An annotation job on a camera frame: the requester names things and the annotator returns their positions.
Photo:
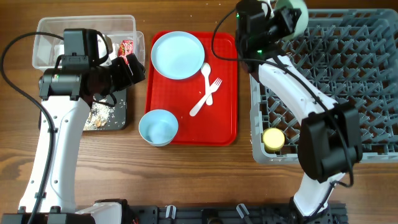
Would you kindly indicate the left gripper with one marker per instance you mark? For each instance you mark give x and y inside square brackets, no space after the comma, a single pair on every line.
[126,79]

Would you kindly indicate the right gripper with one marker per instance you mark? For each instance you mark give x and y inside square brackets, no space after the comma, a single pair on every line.
[273,25]

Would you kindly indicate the green bowl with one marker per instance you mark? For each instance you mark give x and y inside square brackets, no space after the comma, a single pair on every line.
[302,22]

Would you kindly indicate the red snack wrapper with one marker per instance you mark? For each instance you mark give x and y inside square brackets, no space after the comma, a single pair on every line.
[126,47]

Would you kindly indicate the white napkin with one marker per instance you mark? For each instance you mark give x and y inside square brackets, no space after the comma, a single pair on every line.
[58,50]
[105,49]

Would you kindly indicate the leftover rice and food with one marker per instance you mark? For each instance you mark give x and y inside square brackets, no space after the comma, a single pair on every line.
[106,118]

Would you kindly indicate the yellow plastic cup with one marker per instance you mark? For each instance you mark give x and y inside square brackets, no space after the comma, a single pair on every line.
[273,140]

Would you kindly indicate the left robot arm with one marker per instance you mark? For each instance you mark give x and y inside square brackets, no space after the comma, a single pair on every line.
[66,94]

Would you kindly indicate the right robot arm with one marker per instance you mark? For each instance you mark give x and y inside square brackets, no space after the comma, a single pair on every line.
[330,140]

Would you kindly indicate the black waste tray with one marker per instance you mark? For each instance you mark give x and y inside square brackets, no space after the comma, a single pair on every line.
[77,116]

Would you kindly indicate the grey dishwasher rack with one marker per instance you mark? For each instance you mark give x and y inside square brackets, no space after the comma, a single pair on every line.
[351,56]

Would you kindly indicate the clear plastic waste bin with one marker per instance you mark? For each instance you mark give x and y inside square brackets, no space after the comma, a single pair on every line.
[116,27]

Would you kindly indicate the light blue plate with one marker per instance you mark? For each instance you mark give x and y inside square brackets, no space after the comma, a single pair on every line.
[177,55]

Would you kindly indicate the light blue bowl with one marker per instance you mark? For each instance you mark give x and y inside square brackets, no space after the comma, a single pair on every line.
[158,127]

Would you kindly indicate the white plastic spoon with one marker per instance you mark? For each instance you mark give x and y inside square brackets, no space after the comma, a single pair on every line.
[205,71]

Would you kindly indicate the white plastic fork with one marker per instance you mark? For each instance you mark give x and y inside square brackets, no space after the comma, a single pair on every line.
[213,88]

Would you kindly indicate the red serving tray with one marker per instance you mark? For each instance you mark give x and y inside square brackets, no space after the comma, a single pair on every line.
[214,125]

